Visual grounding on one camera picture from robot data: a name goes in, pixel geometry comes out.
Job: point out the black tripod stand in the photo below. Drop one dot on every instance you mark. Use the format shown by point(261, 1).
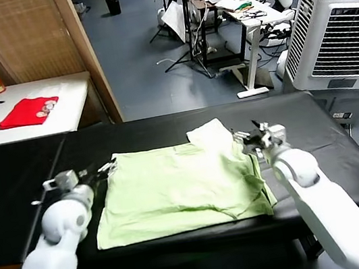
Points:
point(189, 28)

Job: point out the folded red shirt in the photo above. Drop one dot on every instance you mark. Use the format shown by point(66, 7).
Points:
point(25, 112)

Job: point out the white power strip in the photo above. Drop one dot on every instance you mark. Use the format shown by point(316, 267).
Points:
point(342, 114)

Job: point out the black trash bin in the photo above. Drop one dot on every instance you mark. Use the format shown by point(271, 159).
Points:
point(113, 5)

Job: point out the green yellow item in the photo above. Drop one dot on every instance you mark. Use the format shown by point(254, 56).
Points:
point(244, 5)

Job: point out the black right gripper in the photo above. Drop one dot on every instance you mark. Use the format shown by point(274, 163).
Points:
point(257, 142)

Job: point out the white reflector panel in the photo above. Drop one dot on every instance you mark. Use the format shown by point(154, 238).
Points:
point(174, 17)

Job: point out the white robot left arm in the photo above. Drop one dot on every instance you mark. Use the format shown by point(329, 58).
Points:
point(48, 257)

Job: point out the white air cooler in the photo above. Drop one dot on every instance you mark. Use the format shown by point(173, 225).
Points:
point(337, 29)

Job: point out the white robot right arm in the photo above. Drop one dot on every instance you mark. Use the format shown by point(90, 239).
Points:
point(321, 207)

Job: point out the black table cover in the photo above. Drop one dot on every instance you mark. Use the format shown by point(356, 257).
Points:
point(299, 115)

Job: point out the gray wrist camera mount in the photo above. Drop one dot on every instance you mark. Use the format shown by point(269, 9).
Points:
point(277, 134)
point(65, 180)

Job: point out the light green shirt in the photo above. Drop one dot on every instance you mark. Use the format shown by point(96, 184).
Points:
point(174, 190)

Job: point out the white standing desk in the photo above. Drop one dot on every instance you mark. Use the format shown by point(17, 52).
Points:
point(250, 53)

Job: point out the gray left wrist camera mount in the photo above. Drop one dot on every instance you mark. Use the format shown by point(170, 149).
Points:
point(65, 180)

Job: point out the white side table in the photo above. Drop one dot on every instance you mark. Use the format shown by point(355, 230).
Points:
point(65, 101)

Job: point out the gray right wrist camera mount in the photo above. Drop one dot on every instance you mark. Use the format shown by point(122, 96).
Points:
point(277, 134)

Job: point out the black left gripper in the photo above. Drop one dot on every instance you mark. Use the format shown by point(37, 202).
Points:
point(91, 180)

